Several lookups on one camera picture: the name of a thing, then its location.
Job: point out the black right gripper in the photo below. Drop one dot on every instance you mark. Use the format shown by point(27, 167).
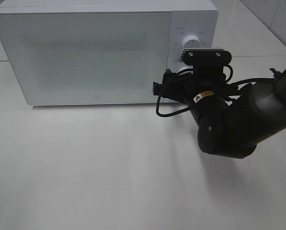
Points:
point(191, 88)

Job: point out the white timer knob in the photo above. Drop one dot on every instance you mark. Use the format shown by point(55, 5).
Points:
point(185, 69)

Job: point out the white microwave door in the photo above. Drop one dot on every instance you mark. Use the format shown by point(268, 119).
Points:
point(86, 58)

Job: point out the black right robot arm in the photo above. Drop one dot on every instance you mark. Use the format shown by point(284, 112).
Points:
point(232, 117)

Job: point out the white upper power knob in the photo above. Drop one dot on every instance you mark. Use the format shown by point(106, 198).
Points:
point(191, 41)

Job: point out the white microwave oven body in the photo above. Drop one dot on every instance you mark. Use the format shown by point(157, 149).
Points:
point(187, 17)

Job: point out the white adjacent table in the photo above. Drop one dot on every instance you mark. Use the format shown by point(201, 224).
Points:
point(241, 33)

